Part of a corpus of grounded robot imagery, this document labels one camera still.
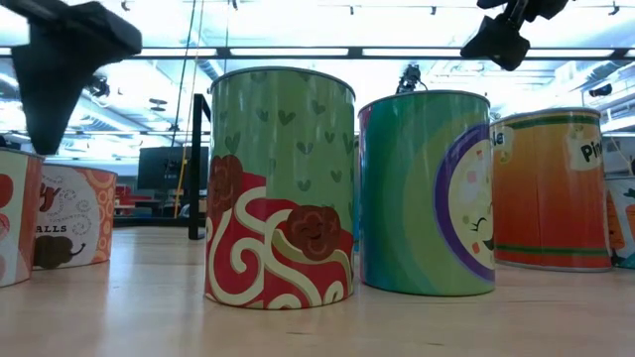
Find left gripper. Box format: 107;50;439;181
0;0;144;156

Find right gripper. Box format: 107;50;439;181
459;0;571;72

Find short sausage meatballs can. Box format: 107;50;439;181
32;163;119;272

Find short diced tomatoes can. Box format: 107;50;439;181
0;147;46;290

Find pineapple can orange label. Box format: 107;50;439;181
489;106;613;274

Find green can purple ring face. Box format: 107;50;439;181
357;89;497;298

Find carrots can white teal label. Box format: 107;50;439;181
603;175;635;271

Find green can red swirl meatballs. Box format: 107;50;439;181
204;65;357;311

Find red storage boxes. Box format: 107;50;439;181
114;183;153;215

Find black monitor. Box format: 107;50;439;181
136;145;210;191

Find black overhead camera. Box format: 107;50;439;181
395;62;424;95

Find thin black hanging cable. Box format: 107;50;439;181
170;0;198;149

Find yellow cable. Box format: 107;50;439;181
172;0;205;219

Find black table edge rail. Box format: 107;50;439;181
112;215;207;230

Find black overhead frame bar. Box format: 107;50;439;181
0;45;635;62

